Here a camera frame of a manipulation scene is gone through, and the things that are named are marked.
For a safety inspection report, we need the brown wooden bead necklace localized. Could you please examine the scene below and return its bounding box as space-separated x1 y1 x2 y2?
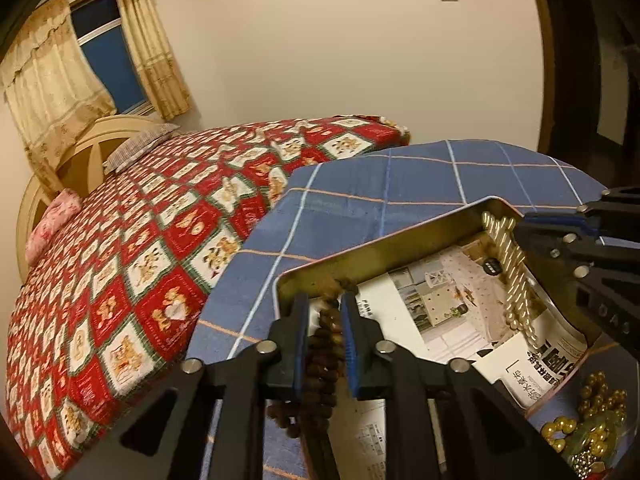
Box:
264 274 359 438

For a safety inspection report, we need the large gold pearl necklace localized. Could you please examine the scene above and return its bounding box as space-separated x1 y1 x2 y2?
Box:
539 370 629 453

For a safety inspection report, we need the white pearl necklace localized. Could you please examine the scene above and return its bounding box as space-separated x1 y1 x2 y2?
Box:
480 210 544 356

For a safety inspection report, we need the green jade bracelet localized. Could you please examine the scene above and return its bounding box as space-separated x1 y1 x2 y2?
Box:
562 408 626 468

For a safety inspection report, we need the printed paper booklet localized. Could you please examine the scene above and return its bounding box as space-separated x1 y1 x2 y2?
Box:
344 244 589 411

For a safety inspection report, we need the pink metal tin box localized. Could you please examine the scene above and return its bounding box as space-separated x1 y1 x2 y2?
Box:
276 197 620 479

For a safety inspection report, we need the red patchwork bedspread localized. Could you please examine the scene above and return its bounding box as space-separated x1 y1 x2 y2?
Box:
6 115 409 479

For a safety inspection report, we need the pink floral pillow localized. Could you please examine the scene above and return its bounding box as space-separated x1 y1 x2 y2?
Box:
25 188 82 268

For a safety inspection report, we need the cream wooden headboard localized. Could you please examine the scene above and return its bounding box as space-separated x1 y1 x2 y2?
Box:
15 115 160 282

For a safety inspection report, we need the striped pillow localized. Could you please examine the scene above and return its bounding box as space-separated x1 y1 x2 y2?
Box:
103 122 179 174

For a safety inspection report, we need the right beige curtain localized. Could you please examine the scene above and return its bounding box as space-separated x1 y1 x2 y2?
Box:
116 0 191 122

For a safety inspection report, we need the beige curtain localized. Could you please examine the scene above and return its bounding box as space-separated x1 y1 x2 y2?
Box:
116 0 191 122
1 0 116 195

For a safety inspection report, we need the left beige curtain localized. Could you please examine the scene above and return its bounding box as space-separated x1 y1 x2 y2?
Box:
1 0 116 195

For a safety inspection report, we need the window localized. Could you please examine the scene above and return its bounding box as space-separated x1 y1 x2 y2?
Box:
70 0 150 114

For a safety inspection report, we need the brown wooden door frame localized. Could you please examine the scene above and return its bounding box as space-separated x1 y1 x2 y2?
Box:
535 0 556 154

